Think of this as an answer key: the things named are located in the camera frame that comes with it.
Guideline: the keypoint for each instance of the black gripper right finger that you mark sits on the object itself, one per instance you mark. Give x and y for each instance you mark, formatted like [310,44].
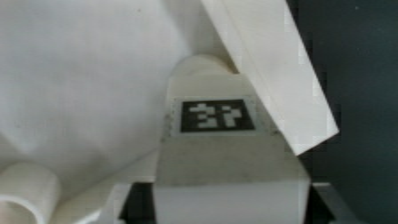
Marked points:
[327,208]

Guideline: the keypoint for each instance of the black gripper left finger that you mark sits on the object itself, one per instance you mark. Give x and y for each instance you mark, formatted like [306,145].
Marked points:
[128,207]

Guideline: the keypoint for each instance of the white table leg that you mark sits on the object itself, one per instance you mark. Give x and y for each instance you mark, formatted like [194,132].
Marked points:
[231,180]

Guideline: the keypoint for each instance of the white square table top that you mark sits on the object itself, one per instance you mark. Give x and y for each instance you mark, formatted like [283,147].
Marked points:
[89,52]

